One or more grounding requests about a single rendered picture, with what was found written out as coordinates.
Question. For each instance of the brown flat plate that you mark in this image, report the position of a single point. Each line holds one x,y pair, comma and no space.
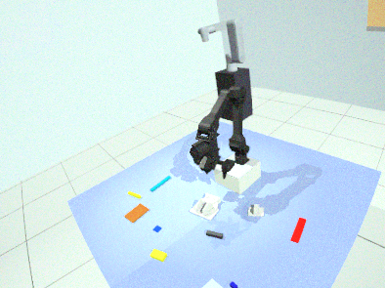
136,213

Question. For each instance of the yellow rectangular bar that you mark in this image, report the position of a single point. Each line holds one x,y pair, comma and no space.
134,194

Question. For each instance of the red flat bar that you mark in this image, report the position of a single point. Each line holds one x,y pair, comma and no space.
298,230

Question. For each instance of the yellow flat block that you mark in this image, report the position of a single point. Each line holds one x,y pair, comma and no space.
159,255

